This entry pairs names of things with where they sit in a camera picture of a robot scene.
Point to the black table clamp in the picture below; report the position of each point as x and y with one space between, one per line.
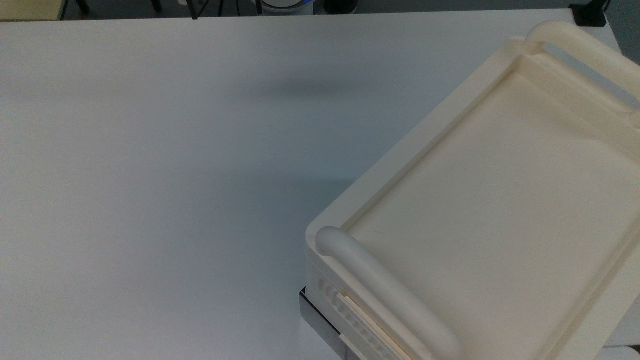
589 15

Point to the pale wooden desk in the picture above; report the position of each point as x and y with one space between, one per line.
30 9

